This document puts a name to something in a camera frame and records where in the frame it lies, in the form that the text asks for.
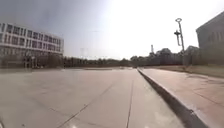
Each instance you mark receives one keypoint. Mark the distant tower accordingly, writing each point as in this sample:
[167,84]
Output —
[152,48]

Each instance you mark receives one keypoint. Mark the grey paved plaza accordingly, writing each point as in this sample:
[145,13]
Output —
[83,96]

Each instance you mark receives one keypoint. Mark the row of trees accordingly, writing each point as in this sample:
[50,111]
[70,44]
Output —
[160,59]

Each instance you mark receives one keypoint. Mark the tall lamp pole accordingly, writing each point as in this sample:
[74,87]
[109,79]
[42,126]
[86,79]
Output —
[181,36]

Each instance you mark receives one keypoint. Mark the white building with window rows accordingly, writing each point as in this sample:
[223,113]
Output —
[30,41]

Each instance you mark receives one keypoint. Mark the grey building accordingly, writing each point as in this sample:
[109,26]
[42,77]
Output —
[213,36]

